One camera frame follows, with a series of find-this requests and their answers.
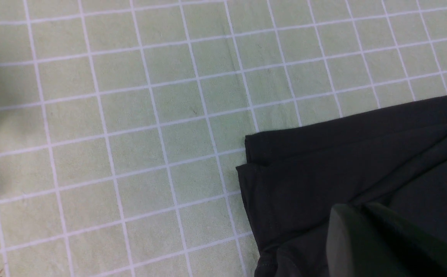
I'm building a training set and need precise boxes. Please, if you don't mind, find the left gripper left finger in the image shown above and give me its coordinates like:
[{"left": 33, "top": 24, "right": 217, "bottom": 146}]
[{"left": 326, "top": 204, "right": 411, "bottom": 277}]

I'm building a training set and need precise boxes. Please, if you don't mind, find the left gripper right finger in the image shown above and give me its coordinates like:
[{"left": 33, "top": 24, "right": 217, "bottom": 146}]
[{"left": 364, "top": 203, "right": 447, "bottom": 277}]

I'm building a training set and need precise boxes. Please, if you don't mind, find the dark gray long-sleeved shirt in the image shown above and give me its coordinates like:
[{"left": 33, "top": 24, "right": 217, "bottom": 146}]
[{"left": 237, "top": 96, "right": 447, "bottom": 277}]

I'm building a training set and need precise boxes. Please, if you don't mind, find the green checkered table mat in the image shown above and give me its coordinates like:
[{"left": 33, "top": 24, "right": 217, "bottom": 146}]
[{"left": 0, "top": 0, "right": 447, "bottom": 277}]

